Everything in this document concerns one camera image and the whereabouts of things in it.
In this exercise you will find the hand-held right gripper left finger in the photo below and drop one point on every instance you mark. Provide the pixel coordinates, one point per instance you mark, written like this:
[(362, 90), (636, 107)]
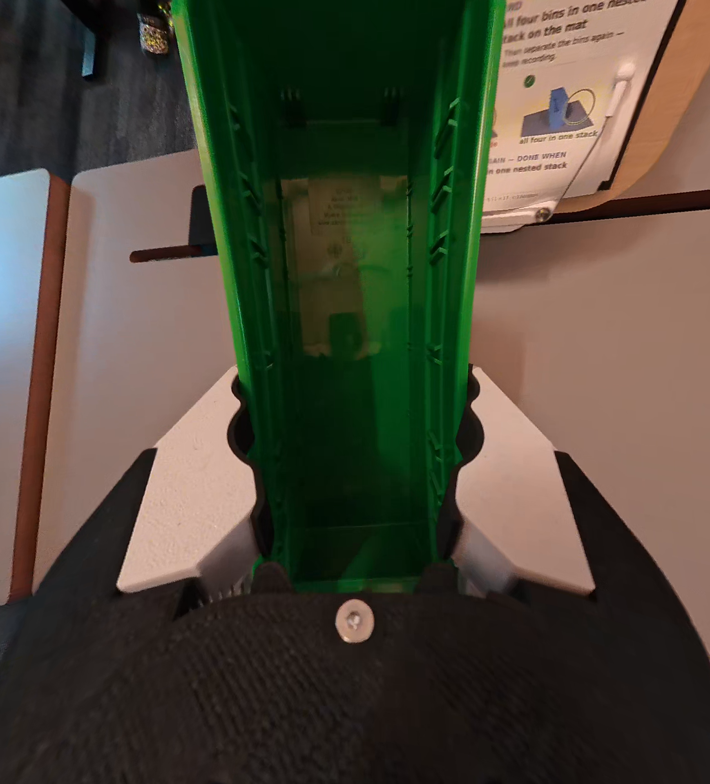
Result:
[(189, 508)]

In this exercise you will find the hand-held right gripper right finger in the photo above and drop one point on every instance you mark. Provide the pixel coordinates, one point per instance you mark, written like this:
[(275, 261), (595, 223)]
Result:
[(520, 508)]

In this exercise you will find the green plastic bin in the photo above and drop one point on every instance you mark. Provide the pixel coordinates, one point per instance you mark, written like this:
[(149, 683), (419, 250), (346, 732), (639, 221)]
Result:
[(330, 275)]

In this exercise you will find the grey desk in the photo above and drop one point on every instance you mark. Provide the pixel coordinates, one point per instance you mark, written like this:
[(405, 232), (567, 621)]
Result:
[(606, 367)]

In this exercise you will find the white clipboard stand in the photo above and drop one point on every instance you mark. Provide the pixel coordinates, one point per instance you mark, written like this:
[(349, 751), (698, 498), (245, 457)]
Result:
[(514, 219)]

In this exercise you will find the glittery object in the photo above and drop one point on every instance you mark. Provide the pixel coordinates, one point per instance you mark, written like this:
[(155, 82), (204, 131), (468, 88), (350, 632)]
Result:
[(154, 34)]

